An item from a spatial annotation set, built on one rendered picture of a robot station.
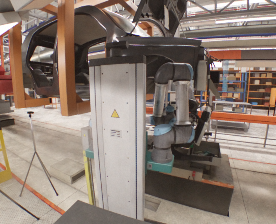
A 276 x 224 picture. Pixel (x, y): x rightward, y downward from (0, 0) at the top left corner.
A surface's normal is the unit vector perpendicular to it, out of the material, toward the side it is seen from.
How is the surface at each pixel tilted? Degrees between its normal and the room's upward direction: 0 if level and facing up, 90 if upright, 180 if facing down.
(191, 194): 90
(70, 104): 90
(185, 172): 90
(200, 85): 99
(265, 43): 90
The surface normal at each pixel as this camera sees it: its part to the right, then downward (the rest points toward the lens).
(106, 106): -0.33, 0.16
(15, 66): 0.89, 0.07
